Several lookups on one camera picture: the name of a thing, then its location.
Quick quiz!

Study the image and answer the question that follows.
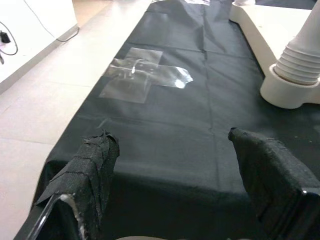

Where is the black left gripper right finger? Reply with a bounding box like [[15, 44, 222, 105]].
[[227, 127, 320, 240]]

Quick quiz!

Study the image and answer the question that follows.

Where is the white plastic table leg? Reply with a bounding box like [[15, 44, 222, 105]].
[[271, 0, 320, 87]]

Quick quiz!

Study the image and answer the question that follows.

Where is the black tablecloth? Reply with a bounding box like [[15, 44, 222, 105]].
[[14, 0, 320, 240]]

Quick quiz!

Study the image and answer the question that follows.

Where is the black wall cable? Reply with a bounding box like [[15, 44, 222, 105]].
[[0, 0, 81, 66]]

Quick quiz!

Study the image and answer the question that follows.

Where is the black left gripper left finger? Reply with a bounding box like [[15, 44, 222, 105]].
[[24, 129, 121, 240]]

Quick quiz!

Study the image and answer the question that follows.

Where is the crumpled clear tape patch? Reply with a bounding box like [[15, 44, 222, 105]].
[[98, 46, 195, 104]]

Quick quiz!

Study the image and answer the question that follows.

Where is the white plastic table top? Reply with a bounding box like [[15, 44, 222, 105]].
[[228, 0, 320, 110]]

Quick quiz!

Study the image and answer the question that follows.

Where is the black power adapter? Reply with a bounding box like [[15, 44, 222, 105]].
[[0, 30, 11, 45]]

